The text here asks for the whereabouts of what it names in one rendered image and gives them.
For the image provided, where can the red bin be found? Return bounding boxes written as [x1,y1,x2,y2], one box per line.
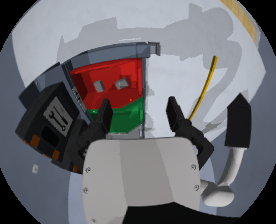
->
[70,58,143,110]

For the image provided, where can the dark grey metal shelf rack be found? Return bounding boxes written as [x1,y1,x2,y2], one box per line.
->
[18,41,161,138]

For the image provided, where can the yellow bar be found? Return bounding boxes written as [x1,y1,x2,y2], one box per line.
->
[189,55,218,121]

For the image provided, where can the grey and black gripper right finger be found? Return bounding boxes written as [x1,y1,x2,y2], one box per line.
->
[166,96,214,171]

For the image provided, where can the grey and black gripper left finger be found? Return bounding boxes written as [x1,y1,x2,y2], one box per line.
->
[67,99,113,174]

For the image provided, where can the grey open bin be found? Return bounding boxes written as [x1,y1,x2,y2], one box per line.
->
[105,124,142,139]

